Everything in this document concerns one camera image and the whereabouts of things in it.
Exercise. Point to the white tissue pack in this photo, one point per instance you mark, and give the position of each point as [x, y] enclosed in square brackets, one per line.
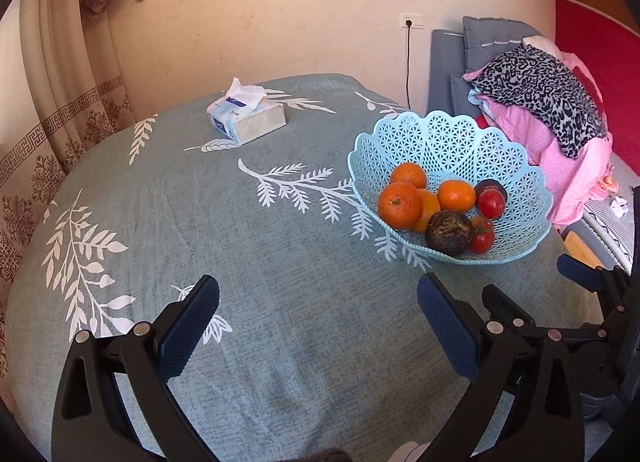
[244, 113]

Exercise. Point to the teal leaf-pattern tablecloth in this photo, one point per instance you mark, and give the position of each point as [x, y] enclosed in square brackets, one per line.
[317, 341]

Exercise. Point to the leopard print cloth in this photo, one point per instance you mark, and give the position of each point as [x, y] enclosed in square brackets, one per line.
[537, 81]

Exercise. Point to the wooden chair seat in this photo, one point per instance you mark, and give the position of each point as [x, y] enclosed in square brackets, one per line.
[579, 250]

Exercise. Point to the grey cushioned headboard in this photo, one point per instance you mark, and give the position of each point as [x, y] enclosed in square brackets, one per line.
[454, 54]

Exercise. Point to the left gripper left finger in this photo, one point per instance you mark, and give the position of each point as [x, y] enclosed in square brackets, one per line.
[90, 420]

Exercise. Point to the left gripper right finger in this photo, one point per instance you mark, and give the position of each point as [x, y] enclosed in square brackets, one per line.
[521, 403]

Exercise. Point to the dark purple passion fruit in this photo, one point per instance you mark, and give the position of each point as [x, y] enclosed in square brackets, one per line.
[490, 184]

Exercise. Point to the orange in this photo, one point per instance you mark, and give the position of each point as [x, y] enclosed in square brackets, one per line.
[456, 195]

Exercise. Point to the pink polka-dot blanket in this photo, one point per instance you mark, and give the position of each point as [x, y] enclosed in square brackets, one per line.
[572, 182]

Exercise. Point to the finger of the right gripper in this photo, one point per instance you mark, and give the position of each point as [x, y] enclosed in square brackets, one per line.
[610, 286]
[514, 318]

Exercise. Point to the beige patterned curtain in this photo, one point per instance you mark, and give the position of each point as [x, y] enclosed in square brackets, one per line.
[61, 94]

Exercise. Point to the white wall socket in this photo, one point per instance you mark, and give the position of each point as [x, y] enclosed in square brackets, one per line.
[411, 20]

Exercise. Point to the small orange tangerine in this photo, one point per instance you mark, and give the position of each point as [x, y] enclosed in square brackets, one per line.
[430, 206]

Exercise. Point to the red tomato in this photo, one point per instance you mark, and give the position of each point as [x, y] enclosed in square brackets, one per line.
[483, 237]
[491, 204]

